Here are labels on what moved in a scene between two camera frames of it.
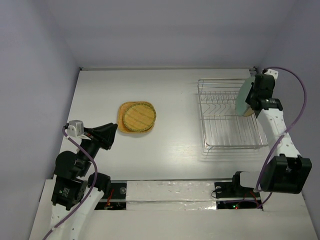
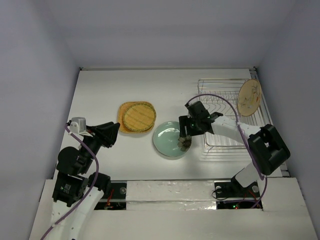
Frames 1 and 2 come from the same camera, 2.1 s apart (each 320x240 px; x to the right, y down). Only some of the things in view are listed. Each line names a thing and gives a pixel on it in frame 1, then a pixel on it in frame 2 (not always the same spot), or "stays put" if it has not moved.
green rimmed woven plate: x=139 y=117 stays put
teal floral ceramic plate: x=241 y=105 → x=167 y=141
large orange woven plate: x=121 y=126 stays put
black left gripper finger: x=105 y=134 stays put
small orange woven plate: x=121 y=126 stays put
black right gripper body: x=253 y=94 → x=186 y=125
